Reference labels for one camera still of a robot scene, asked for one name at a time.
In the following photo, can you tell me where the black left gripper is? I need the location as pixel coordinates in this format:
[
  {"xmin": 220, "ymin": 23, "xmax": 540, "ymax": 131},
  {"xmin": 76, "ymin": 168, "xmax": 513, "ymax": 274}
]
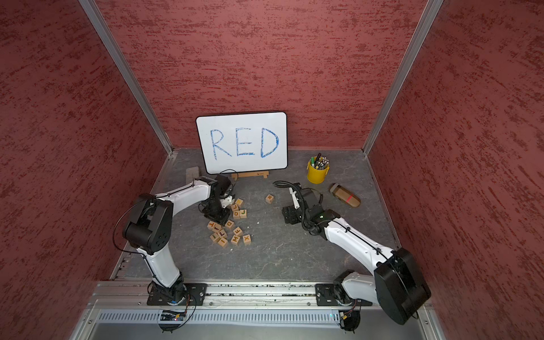
[{"xmin": 203, "ymin": 197, "xmax": 232, "ymax": 227}]

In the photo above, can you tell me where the wooden D letter block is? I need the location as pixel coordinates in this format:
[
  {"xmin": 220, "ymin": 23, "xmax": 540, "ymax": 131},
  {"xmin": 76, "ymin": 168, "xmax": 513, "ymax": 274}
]
[{"xmin": 225, "ymin": 220, "xmax": 235, "ymax": 230}]

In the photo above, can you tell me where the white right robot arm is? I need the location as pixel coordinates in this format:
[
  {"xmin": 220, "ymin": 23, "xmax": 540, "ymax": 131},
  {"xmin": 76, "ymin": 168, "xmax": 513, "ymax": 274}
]
[{"xmin": 273, "ymin": 181, "xmax": 432, "ymax": 325}]

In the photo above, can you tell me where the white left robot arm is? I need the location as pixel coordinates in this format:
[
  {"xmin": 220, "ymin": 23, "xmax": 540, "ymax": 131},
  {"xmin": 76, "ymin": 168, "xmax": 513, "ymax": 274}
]
[{"xmin": 123, "ymin": 174, "xmax": 235, "ymax": 305}]

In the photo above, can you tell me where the wooden I letter block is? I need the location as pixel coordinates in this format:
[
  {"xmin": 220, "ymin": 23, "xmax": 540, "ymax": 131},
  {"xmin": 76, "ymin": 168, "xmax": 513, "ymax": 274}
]
[{"xmin": 218, "ymin": 237, "xmax": 229, "ymax": 248}]

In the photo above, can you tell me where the wooden X letter block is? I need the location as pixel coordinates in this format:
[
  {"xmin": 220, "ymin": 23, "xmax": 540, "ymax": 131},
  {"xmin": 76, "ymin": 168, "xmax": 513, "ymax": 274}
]
[{"xmin": 242, "ymin": 235, "xmax": 252, "ymax": 245}]

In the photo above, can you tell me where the brown whiteboard eraser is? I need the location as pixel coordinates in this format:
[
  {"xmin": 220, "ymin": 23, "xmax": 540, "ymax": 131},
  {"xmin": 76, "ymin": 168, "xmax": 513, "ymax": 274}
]
[{"xmin": 329, "ymin": 183, "xmax": 361, "ymax": 208}]

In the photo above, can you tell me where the grey felt pad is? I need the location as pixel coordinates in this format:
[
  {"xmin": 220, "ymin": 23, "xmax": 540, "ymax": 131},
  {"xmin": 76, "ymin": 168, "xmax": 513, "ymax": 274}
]
[{"xmin": 186, "ymin": 166, "xmax": 201, "ymax": 184}]

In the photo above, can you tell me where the yellow pen cup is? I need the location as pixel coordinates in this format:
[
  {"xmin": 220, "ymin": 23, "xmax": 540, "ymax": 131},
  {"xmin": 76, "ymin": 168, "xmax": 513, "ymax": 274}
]
[{"xmin": 307, "ymin": 153, "xmax": 330, "ymax": 184}]

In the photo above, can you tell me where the wooden whiteboard stand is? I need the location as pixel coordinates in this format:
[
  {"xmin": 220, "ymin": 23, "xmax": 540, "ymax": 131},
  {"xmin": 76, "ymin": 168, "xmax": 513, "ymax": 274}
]
[{"xmin": 231, "ymin": 171, "xmax": 269, "ymax": 181}]

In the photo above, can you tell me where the whiteboard with RED written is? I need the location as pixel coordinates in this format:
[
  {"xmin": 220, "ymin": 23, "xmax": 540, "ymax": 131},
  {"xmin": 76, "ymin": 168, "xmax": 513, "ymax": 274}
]
[{"xmin": 195, "ymin": 112, "xmax": 288, "ymax": 174}]

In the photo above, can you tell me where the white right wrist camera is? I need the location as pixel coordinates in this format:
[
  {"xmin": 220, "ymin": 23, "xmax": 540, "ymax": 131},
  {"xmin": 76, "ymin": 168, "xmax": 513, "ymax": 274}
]
[{"xmin": 289, "ymin": 188, "xmax": 300, "ymax": 210}]

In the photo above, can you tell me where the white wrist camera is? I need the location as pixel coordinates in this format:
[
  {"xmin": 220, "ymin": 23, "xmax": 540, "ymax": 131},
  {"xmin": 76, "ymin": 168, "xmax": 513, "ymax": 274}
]
[
  {"xmin": 289, "ymin": 188, "xmax": 300, "ymax": 210},
  {"xmin": 220, "ymin": 195, "xmax": 235, "ymax": 208}
]

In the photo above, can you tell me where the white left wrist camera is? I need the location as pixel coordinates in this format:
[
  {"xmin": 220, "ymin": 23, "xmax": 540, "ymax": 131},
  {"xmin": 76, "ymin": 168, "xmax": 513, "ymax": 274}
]
[{"xmin": 220, "ymin": 195, "xmax": 235, "ymax": 208}]

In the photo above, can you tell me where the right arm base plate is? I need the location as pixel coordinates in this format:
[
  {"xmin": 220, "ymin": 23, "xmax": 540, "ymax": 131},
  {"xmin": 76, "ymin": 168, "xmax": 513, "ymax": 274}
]
[{"xmin": 314, "ymin": 283, "xmax": 373, "ymax": 307}]

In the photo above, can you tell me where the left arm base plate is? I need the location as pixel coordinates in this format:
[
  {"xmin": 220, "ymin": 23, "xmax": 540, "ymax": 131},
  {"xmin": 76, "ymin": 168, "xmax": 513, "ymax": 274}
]
[{"xmin": 147, "ymin": 281, "xmax": 208, "ymax": 307}]

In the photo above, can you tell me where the aluminium front rail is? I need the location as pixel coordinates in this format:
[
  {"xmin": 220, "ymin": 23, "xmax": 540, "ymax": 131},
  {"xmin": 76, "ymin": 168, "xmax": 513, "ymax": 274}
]
[{"xmin": 84, "ymin": 280, "xmax": 434, "ymax": 311}]

